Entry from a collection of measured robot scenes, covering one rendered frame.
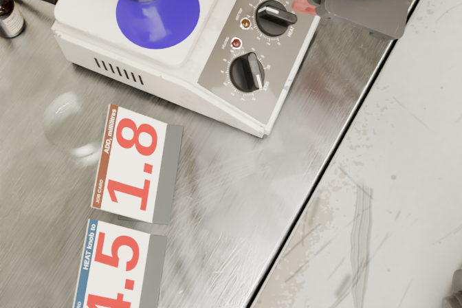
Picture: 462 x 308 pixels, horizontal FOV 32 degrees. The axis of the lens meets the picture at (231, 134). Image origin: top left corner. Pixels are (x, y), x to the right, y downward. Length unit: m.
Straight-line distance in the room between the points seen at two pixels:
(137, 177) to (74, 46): 0.12
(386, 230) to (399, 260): 0.03
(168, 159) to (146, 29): 0.12
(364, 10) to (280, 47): 0.17
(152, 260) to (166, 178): 0.07
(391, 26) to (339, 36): 0.20
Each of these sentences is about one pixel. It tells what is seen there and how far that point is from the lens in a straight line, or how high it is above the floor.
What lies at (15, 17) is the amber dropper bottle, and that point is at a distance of 0.77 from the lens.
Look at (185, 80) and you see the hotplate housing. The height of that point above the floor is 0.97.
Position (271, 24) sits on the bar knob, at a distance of 0.70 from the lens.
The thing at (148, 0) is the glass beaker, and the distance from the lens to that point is 0.67.
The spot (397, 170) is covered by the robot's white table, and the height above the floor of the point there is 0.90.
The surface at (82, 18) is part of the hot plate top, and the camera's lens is 0.68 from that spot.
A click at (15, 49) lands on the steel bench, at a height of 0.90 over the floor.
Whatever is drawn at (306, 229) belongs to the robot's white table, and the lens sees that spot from 0.70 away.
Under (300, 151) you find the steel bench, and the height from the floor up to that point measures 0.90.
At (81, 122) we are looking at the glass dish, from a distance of 0.74.
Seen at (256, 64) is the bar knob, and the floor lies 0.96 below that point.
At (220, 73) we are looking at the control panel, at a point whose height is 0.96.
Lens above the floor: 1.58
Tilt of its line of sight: 71 degrees down
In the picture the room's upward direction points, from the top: 6 degrees counter-clockwise
